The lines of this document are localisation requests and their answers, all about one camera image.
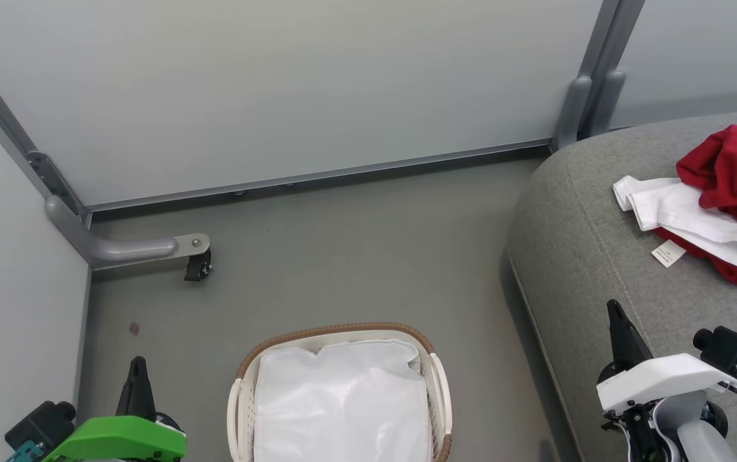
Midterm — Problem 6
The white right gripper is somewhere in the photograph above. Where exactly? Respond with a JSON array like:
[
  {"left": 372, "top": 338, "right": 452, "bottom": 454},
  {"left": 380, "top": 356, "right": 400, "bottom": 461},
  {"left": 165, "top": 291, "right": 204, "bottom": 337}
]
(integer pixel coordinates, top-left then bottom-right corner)
[{"left": 596, "top": 299, "right": 737, "bottom": 462}]

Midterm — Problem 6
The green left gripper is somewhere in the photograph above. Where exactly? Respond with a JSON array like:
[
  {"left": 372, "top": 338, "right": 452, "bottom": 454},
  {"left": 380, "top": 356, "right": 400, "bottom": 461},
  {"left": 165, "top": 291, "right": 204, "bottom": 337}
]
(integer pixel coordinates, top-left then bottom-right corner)
[{"left": 41, "top": 356, "right": 187, "bottom": 462}]

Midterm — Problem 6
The red and white shirt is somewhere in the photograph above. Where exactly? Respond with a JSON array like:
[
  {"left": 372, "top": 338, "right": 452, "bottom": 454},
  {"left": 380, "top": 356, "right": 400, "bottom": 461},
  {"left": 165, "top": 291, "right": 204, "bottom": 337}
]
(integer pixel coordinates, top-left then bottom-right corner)
[{"left": 612, "top": 114, "right": 737, "bottom": 288}]

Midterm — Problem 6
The grey fabric sofa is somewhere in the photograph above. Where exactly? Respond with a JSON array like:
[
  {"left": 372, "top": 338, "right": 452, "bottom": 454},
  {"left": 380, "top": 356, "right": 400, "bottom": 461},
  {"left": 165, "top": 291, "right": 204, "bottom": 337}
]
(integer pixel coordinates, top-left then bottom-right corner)
[{"left": 506, "top": 106, "right": 737, "bottom": 462}]

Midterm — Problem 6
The white laundry basket brown rim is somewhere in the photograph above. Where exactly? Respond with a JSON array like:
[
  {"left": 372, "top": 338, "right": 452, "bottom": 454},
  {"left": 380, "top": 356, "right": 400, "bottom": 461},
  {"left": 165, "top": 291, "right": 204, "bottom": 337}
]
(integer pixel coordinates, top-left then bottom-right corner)
[{"left": 227, "top": 322, "right": 453, "bottom": 462}]

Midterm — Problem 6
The black caster wheel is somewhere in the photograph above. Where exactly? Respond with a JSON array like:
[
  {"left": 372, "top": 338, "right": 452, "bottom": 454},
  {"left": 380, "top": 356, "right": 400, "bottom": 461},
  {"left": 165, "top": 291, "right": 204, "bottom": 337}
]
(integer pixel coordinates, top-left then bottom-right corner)
[{"left": 183, "top": 249, "right": 213, "bottom": 282}]

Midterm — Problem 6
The grey curved partition foot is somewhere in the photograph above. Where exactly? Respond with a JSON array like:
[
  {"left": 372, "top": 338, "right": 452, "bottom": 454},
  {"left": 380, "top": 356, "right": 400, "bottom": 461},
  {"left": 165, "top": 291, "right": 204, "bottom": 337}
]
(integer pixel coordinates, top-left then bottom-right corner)
[{"left": 46, "top": 194, "right": 210, "bottom": 270}]

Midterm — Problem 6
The white basket liner bag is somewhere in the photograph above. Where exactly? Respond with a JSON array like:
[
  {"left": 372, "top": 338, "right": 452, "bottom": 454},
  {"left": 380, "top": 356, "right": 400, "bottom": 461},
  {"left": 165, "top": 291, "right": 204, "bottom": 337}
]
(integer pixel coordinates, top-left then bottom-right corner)
[{"left": 253, "top": 339, "right": 433, "bottom": 462}]

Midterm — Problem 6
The grey upright partition foot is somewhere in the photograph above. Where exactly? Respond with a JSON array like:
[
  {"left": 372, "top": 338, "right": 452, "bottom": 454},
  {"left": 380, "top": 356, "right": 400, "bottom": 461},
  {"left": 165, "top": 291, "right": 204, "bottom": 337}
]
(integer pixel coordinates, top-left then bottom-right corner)
[
  {"left": 553, "top": 75, "right": 592, "bottom": 151},
  {"left": 589, "top": 69, "right": 627, "bottom": 135}
]

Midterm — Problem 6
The teal left camera connector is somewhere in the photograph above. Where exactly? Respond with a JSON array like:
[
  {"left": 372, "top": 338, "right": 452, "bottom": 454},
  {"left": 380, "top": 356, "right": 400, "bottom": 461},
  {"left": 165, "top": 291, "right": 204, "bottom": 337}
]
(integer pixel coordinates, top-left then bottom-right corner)
[{"left": 6, "top": 440, "right": 45, "bottom": 462}]

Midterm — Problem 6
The grey partition post with hinge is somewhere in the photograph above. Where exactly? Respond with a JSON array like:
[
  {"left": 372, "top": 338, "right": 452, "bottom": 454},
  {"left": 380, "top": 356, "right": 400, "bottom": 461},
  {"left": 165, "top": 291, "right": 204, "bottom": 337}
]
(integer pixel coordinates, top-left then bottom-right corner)
[{"left": 0, "top": 35, "right": 93, "bottom": 225}]

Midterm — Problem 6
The grey partition base rail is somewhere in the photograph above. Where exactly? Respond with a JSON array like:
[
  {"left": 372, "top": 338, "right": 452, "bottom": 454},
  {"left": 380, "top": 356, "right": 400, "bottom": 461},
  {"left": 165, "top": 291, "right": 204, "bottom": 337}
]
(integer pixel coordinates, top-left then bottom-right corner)
[{"left": 86, "top": 138, "right": 555, "bottom": 212}]

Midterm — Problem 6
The grey double partition post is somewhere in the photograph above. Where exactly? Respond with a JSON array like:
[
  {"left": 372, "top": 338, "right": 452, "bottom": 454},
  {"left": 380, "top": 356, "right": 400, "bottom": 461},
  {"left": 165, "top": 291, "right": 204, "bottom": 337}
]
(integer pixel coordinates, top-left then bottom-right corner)
[{"left": 577, "top": 0, "right": 646, "bottom": 135}]

